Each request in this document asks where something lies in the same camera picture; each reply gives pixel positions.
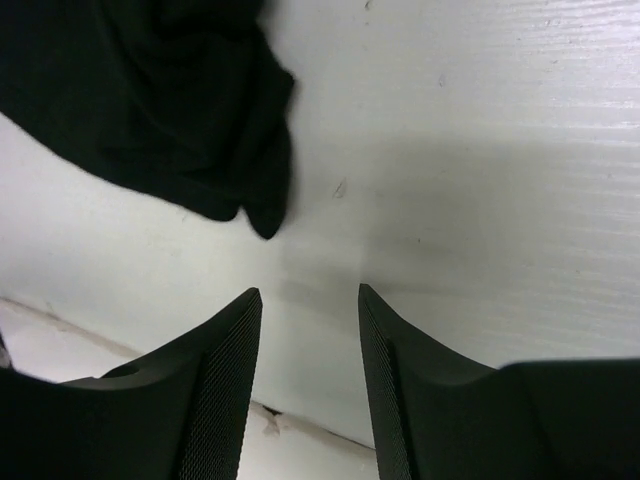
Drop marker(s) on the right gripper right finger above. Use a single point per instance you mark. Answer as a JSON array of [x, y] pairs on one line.
[[437, 414]]

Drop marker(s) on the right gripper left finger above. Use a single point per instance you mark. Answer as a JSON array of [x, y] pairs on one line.
[[178, 412]]

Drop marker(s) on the black tank top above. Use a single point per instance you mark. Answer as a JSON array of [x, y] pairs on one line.
[[180, 100]]

